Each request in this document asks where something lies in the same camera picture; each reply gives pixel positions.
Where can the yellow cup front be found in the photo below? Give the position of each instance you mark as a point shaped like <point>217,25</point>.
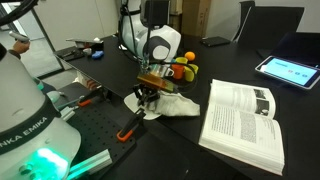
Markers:
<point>190,72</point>

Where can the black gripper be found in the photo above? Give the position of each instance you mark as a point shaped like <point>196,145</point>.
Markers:
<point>146,94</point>

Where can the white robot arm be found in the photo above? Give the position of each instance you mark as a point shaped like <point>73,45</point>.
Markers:
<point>144,31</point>

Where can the operator hand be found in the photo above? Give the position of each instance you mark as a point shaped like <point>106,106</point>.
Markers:
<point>21,47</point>

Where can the black perforated breadboard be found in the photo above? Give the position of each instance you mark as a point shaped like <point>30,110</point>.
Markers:
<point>98,131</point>

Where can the orange black clamp near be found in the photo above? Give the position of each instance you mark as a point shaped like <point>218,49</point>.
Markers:
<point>124,134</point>

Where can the blue object on table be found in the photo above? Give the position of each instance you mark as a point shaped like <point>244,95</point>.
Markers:
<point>97,55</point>

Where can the yellow cup back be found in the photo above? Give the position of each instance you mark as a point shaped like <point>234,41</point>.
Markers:
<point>182,60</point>

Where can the aluminium rail profile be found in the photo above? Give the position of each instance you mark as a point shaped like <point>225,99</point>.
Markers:
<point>90,165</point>

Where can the black office chair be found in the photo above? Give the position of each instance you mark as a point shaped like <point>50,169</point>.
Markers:
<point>262,27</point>

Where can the white Franka robot base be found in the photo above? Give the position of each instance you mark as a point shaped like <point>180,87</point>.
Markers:
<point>35,142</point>

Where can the orange ball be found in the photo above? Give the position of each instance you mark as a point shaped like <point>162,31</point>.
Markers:
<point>190,56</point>

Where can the orange plastic cup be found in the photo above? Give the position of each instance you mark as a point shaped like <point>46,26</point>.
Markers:
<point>178,71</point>

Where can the white square plate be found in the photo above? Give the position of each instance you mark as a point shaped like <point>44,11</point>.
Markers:
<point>131,101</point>

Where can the yellow cup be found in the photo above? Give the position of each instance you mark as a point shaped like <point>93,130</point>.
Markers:
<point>190,72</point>
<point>182,60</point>

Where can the open white paper book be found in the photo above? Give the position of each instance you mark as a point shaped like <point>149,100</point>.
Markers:
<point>240,123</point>

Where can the white VR controller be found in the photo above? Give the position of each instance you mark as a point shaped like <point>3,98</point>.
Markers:
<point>19,36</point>

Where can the black phone on table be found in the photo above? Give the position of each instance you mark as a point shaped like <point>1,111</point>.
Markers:
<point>214,41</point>

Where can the cardboard box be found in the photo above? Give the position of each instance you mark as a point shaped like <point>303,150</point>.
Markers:
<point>195,17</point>

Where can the white terry towel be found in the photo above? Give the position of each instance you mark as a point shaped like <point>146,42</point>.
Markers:
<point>174,104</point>

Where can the amber wrist camera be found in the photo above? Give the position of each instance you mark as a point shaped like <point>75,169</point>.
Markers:
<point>156,82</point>

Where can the tablet with blue screen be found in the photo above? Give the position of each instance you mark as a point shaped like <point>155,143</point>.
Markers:
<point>293,73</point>

